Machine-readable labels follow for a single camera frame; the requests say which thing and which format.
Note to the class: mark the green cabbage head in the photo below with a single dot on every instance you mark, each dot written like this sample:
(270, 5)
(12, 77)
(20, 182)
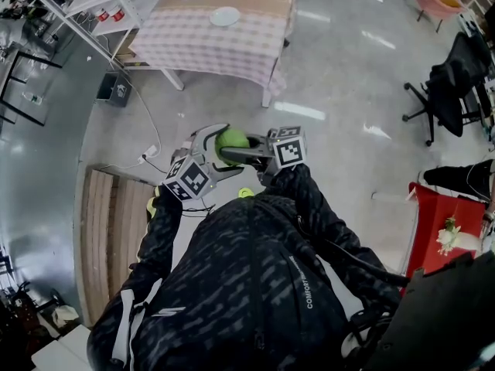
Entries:
(232, 139)

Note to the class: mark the person's black patterned jacket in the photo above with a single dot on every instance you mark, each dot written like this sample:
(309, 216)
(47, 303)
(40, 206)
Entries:
(232, 284)

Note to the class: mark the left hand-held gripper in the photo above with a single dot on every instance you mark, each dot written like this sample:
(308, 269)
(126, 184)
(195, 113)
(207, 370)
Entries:
(193, 178)

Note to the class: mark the clear plastic water bottle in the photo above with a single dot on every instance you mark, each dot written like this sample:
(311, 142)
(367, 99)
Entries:
(33, 98)

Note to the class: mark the beige bag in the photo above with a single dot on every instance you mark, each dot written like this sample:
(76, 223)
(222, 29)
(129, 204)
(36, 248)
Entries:
(65, 315)

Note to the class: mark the wooden plank pallet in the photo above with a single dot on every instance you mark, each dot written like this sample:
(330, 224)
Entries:
(96, 238)

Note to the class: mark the neon yellow shoe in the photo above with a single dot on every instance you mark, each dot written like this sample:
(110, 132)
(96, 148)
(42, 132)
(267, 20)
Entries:
(245, 192)

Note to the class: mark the person's left forearm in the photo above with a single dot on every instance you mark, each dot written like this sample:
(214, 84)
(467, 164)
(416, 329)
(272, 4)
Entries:
(162, 230)

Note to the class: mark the table with checkered cloth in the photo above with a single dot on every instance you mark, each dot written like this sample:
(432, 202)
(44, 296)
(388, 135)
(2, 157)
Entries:
(209, 48)

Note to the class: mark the brown cardboard box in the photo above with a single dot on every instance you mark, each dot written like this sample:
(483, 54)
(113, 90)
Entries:
(125, 48)

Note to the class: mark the person's right forearm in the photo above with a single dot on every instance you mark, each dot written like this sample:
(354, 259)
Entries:
(309, 207)

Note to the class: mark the white round plate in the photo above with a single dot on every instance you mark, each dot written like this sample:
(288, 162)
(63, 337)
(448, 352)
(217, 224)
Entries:
(225, 16)

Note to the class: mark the white power strip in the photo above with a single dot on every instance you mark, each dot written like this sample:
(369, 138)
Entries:
(149, 154)

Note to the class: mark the black bin with white print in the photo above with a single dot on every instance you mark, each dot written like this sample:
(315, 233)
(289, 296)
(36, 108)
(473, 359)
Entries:
(114, 90)

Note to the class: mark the white flower bouquet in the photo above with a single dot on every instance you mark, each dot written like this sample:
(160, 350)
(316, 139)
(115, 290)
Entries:
(448, 236)

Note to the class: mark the black mesh office chair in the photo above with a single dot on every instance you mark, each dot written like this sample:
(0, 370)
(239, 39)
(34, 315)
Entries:
(452, 87)

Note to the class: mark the white cabinet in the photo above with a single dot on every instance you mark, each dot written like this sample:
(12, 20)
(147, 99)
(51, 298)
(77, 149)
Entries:
(62, 350)

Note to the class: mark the black flat device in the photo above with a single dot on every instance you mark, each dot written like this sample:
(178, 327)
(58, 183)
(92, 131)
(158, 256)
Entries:
(437, 315)

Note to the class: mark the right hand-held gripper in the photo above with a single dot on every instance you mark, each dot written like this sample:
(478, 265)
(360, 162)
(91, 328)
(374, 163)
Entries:
(290, 151)

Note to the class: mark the black metal table frame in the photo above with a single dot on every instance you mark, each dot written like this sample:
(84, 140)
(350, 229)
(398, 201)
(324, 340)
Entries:
(15, 68)

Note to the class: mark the red white canister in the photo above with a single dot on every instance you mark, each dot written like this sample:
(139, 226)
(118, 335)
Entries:
(102, 15)
(117, 14)

